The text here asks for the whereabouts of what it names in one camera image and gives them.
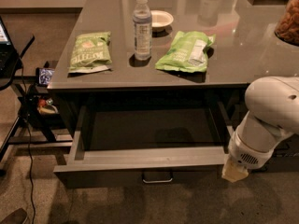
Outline colourful items on shelf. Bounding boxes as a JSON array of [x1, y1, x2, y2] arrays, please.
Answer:
[[37, 98, 59, 115]]

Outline clear water bottle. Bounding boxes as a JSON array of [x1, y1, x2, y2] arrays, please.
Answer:
[[133, 0, 152, 61]]

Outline grey drawer cabinet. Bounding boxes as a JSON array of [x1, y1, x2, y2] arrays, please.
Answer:
[[48, 0, 299, 174]]

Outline white bowl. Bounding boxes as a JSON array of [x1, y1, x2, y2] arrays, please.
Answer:
[[151, 10, 174, 32]]

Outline green chip bag left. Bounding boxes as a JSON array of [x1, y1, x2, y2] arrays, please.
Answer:
[[68, 32, 112, 74]]

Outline green snack bag right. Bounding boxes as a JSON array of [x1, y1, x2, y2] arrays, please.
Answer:
[[155, 31, 216, 73]]

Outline dark shoe tip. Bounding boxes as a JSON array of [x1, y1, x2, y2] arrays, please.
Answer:
[[0, 208, 28, 224]]

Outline black cable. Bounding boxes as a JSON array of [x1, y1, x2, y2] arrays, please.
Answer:
[[18, 56, 36, 224]]

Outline smartphone with lit screen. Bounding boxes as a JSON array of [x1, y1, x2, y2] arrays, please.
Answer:
[[36, 68, 54, 87]]

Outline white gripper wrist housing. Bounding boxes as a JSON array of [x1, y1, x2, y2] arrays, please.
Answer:
[[221, 132, 274, 183]]

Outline black laptop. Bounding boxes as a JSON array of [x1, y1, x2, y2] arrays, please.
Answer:
[[0, 17, 18, 77]]

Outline black laptop stand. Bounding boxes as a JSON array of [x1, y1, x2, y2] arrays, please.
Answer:
[[0, 34, 72, 176]]

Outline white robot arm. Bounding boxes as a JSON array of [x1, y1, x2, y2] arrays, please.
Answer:
[[221, 77, 299, 183]]

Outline grey top drawer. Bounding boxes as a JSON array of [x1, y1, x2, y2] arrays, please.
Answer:
[[54, 103, 230, 189]]

